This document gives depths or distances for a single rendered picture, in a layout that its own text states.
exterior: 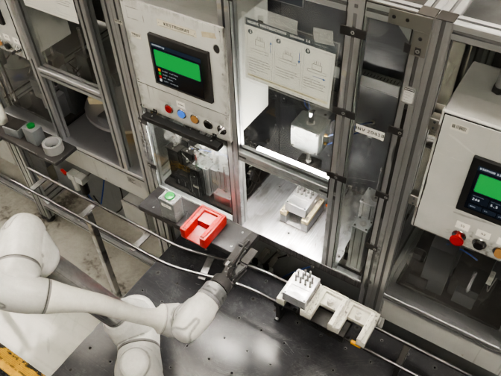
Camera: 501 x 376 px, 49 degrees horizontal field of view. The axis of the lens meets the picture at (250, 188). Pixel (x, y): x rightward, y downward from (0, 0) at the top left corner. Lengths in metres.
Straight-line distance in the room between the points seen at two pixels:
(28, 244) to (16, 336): 1.68
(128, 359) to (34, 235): 0.55
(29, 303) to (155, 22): 0.95
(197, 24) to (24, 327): 2.15
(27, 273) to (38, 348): 1.63
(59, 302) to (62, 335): 1.60
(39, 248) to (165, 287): 0.85
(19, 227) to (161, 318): 0.54
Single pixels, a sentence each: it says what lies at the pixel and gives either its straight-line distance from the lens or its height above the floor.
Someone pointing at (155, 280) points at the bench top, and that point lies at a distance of 2.49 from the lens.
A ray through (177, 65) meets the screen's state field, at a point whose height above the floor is 1.65.
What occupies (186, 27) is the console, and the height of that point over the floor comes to 1.79.
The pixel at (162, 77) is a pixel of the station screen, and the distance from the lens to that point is 2.00.
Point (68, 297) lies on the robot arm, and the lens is 1.69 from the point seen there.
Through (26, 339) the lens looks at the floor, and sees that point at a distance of 3.34.
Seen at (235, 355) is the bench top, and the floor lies 0.68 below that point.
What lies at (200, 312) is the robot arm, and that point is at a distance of 1.80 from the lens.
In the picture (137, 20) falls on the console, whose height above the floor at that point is 1.76.
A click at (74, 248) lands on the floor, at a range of 3.62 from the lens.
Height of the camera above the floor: 2.70
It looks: 46 degrees down
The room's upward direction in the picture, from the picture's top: 2 degrees counter-clockwise
